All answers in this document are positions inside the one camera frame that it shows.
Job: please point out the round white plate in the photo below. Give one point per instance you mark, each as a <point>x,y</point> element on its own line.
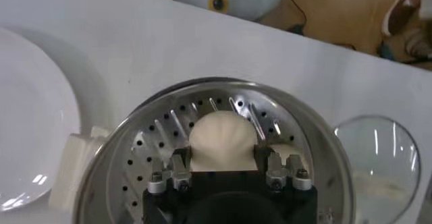
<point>30,127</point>

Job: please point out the round glass pot lid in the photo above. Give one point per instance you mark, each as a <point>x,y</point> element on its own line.
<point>378,178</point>

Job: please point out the white steamed baozi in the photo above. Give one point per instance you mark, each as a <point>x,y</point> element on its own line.
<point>222,141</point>
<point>285,150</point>

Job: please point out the stainless steel steamer basket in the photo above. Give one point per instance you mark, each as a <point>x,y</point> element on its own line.
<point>148,151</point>

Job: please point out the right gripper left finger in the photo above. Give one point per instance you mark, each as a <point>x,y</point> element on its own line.
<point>179,174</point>

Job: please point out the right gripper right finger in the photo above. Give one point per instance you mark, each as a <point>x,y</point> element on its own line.
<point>275,174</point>

